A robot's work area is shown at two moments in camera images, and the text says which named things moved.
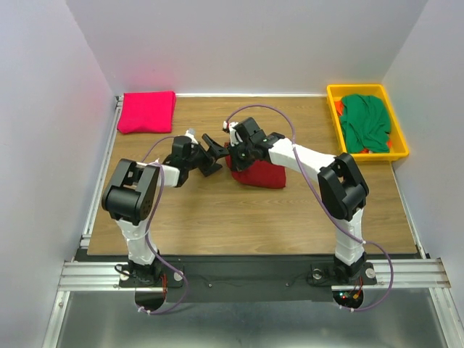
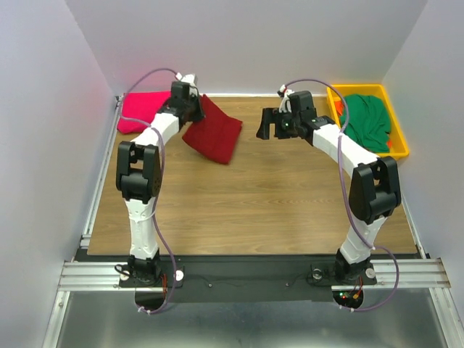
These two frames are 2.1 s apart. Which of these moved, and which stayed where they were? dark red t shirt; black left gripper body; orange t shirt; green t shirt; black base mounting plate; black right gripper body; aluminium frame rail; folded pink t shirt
Moved: black left gripper body; black right gripper body; dark red t shirt
Stayed: black base mounting plate; orange t shirt; green t shirt; aluminium frame rail; folded pink t shirt
